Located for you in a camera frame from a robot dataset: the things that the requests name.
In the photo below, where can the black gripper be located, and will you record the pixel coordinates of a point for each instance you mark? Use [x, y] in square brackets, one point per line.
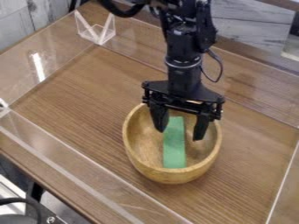
[182, 92]

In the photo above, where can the green rectangular block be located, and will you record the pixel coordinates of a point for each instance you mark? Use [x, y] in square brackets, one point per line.
[174, 144]

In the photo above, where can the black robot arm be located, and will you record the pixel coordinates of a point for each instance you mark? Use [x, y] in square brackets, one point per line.
[190, 34]

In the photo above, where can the brown wooden bowl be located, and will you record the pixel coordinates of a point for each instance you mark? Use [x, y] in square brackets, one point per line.
[144, 143]

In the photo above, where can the clear acrylic tray wall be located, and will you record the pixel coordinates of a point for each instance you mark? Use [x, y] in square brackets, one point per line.
[66, 143]

